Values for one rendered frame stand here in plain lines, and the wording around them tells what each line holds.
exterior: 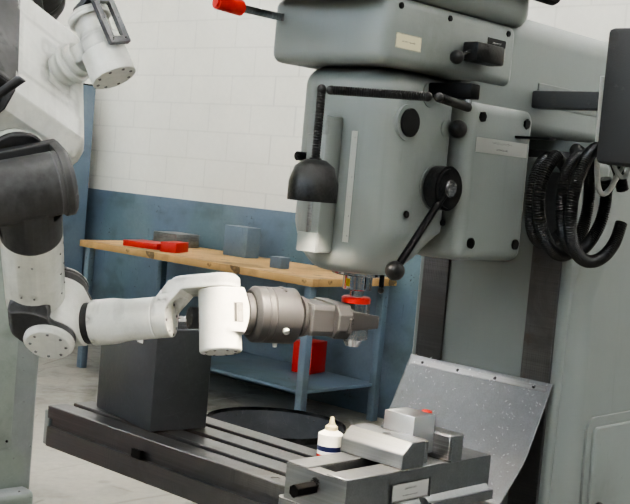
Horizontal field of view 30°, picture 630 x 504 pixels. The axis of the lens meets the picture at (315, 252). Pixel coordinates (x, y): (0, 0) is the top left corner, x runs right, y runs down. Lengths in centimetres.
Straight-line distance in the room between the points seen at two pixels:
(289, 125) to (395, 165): 612
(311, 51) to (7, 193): 52
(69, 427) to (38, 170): 80
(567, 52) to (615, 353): 56
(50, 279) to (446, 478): 67
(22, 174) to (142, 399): 69
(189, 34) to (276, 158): 131
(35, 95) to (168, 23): 724
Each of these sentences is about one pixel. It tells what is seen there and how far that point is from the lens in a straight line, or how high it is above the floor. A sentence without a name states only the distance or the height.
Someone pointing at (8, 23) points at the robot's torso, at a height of 164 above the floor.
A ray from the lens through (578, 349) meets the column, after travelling 213.
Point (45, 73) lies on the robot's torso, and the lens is 178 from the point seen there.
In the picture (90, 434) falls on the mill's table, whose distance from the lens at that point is 227.
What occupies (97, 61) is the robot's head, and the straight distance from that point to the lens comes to 173.
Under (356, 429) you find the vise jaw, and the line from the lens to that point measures 182.
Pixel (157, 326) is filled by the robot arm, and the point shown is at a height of 121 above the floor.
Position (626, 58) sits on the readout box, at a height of 168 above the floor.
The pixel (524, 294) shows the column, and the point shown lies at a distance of 215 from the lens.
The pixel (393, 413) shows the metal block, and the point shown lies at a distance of 183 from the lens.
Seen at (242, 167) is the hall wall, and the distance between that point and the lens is 819.
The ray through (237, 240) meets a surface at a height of 99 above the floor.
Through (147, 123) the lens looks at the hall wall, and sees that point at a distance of 901.
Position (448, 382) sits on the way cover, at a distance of 223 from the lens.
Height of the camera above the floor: 146
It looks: 4 degrees down
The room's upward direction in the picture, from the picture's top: 5 degrees clockwise
